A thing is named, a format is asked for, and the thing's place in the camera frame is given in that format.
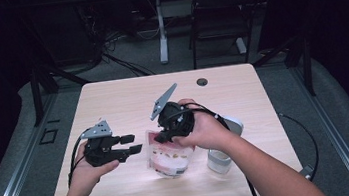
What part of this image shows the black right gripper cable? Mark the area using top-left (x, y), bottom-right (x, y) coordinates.
top-left (162, 94), bottom-right (260, 196)

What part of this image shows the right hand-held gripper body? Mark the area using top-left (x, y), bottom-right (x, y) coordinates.
top-left (146, 81), bottom-right (199, 144)

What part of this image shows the white and pink spouted pouch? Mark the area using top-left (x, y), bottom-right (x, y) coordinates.
top-left (142, 124), bottom-right (200, 182)

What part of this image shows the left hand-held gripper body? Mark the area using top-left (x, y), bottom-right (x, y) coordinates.
top-left (78, 118), bottom-right (128, 169)

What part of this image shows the thin black table-edge cable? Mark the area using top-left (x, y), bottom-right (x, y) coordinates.
top-left (276, 108), bottom-right (323, 186)

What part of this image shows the white desk leg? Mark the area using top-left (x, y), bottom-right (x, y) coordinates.
top-left (152, 0), bottom-right (172, 65)

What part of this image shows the white lidded container with handle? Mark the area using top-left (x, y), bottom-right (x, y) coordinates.
top-left (200, 113), bottom-right (250, 176)

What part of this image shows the person's left hand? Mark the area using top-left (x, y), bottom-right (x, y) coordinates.
top-left (63, 138), bottom-right (124, 196)

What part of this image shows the black metal stand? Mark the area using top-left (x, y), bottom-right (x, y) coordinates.
top-left (249, 32), bottom-right (317, 104)
top-left (26, 59), bottom-right (96, 128)

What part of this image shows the grey cable clip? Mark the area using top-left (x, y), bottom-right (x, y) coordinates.
top-left (299, 163), bottom-right (316, 181)

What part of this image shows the black folding chair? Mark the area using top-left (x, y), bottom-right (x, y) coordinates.
top-left (184, 0), bottom-right (275, 70)

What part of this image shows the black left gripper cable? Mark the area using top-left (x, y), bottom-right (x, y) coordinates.
top-left (61, 133), bottom-right (96, 190)

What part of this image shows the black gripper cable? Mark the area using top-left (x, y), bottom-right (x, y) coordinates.
top-left (162, 94), bottom-right (260, 196)
top-left (61, 133), bottom-right (96, 190)

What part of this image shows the bundle of floor cables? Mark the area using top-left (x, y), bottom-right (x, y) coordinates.
top-left (74, 0), bottom-right (158, 85)

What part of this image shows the white desk foot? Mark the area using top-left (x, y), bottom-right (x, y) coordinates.
top-left (235, 37), bottom-right (248, 55)

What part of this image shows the person's right hand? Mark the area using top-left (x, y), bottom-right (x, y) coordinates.
top-left (166, 92), bottom-right (237, 157)

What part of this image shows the black table grommet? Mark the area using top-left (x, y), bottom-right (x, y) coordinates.
top-left (195, 77), bottom-right (209, 88)

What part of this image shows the black floor outlet frame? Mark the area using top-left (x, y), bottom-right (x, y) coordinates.
top-left (37, 126), bottom-right (60, 146)

